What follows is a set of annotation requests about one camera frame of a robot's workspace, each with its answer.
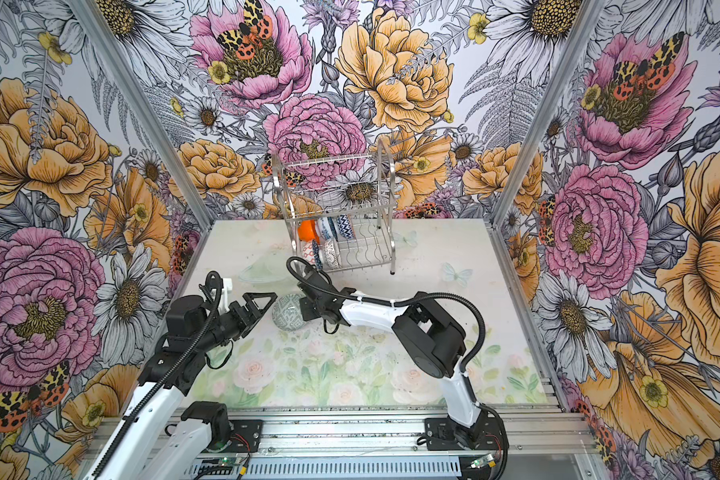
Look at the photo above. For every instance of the plain orange bowl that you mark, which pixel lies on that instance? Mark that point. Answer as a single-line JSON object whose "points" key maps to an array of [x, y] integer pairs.
{"points": [[308, 232]]}

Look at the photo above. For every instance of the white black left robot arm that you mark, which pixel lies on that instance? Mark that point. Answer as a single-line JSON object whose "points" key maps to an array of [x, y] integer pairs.
{"points": [[127, 452]]}

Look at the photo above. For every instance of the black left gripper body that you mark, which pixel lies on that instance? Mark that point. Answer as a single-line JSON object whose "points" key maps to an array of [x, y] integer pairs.
{"points": [[227, 326]]}

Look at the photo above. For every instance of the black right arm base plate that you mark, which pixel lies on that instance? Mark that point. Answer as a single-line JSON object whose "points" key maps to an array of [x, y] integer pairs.
{"points": [[444, 434]]}

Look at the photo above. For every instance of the dark blue dotted bowl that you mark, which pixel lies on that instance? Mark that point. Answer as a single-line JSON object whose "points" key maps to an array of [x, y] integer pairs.
{"points": [[345, 227]]}

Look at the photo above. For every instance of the steel two-tier dish rack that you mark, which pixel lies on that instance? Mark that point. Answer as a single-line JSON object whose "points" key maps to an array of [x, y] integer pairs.
{"points": [[361, 185]]}

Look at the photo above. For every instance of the left aluminium frame post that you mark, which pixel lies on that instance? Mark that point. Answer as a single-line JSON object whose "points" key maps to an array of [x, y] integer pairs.
{"points": [[95, 26]]}

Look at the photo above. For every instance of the aluminium frame post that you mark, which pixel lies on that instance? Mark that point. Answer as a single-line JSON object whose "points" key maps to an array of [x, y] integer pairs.
{"points": [[95, 26], [582, 30]]}

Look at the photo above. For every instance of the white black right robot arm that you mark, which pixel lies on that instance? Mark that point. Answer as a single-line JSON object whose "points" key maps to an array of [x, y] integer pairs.
{"points": [[432, 337]]}

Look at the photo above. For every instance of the green patterned bowl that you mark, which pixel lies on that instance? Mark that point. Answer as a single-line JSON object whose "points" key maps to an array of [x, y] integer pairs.
{"points": [[286, 313]]}

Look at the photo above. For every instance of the right aluminium frame post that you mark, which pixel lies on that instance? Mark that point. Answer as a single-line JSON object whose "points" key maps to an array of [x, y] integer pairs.
{"points": [[582, 30]]}

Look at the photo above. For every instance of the white brown lattice bowl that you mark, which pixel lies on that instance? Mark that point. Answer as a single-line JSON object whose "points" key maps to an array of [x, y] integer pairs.
{"points": [[330, 255]]}

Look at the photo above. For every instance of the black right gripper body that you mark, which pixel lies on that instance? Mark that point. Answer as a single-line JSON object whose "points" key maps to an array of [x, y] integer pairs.
{"points": [[312, 308]]}

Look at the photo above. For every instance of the blue floral bowl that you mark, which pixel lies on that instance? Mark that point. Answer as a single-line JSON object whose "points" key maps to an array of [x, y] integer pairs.
{"points": [[326, 229]]}

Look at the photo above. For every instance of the white perforated vent strip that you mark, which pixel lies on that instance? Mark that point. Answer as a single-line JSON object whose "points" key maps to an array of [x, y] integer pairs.
{"points": [[427, 467]]}

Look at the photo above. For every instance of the aluminium mounting rail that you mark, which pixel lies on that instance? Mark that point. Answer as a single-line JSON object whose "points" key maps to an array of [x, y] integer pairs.
{"points": [[531, 429]]}

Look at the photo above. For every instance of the green circuit board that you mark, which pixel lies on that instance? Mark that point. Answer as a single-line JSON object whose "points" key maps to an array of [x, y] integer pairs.
{"points": [[238, 470]]}

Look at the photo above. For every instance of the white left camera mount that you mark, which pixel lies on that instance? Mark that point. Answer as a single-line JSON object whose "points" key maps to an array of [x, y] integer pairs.
{"points": [[226, 290]]}

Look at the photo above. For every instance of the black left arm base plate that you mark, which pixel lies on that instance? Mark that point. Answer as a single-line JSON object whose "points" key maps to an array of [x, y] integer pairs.
{"points": [[239, 436]]}

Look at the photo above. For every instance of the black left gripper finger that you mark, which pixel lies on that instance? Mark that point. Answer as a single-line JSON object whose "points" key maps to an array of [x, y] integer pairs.
{"points": [[259, 302], [246, 322]]}

